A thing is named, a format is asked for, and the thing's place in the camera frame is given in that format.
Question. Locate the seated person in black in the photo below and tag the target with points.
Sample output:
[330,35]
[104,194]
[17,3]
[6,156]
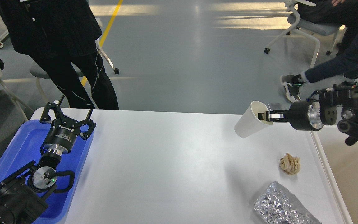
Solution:
[345,62]

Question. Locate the white chair far left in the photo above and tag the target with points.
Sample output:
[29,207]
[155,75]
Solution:
[15,99]

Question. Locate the crumpled aluminium foil packet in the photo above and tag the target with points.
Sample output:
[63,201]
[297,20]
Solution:
[277,205]

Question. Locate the white chair behind person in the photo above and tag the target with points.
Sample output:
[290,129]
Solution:
[39,73]

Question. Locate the standing person in black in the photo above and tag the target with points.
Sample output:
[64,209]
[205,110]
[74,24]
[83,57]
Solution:
[60,36]

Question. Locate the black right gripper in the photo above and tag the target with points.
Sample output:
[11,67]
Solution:
[301,115]

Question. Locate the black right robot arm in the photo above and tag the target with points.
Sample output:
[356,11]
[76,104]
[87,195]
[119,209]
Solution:
[326,107]

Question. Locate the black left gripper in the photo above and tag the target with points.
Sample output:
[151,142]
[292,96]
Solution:
[60,137]

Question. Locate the blue plastic tray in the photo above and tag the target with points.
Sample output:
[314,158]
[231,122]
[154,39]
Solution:
[25,147]

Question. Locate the white grey chair right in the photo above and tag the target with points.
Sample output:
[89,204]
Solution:
[306,29]

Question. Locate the white paper cup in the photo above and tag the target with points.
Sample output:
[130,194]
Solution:
[249,123]

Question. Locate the crumpled brown paper ball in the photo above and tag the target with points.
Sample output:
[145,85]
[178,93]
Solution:
[290,164]

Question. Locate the beige plastic bin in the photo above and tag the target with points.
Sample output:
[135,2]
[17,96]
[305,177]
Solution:
[343,161]

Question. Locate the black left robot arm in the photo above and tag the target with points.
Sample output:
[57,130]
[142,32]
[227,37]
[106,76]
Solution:
[40,168]

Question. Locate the right metal floor plate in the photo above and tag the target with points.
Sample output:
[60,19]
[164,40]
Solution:
[274,106]

